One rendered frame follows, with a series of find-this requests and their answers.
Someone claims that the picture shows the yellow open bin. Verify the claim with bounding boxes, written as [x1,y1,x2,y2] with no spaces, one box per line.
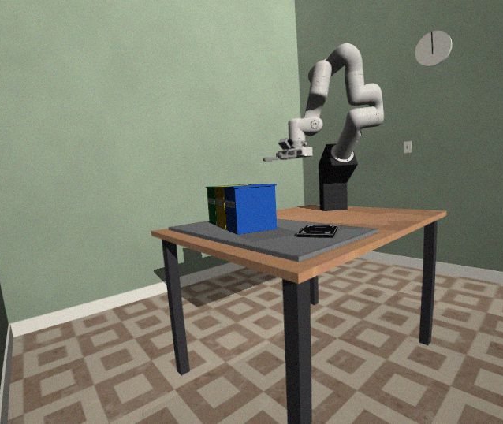
[213,186,227,230]

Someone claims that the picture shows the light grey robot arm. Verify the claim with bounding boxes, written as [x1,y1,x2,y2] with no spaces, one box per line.
[278,43,384,163]

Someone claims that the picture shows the blue general waste bin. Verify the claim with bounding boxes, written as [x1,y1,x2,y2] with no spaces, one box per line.
[222,184,277,235]

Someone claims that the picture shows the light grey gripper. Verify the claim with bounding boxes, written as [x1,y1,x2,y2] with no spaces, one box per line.
[263,147,313,162]

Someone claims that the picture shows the green open-top bin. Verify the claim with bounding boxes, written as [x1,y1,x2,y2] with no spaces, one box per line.
[206,186,217,225]

